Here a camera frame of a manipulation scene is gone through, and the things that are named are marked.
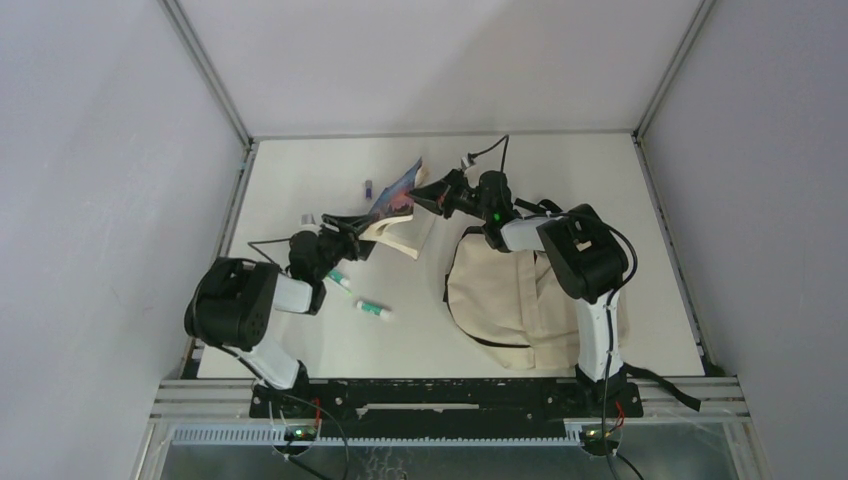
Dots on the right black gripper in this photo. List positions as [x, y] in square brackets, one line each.
[432, 196]

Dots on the Jane Eyre paperback book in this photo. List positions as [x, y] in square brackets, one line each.
[395, 220]

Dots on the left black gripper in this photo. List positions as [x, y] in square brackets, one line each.
[349, 229]

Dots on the black mounting base rail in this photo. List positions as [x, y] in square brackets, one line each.
[480, 408]

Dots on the green white glue stick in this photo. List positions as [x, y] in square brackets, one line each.
[374, 309]

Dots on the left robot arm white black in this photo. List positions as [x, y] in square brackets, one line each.
[231, 306]

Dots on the beige canvas backpack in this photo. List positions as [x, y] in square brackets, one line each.
[512, 307]

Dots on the white slotted cable duct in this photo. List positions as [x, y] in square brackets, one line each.
[266, 435]

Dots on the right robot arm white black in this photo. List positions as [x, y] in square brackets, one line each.
[591, 260]

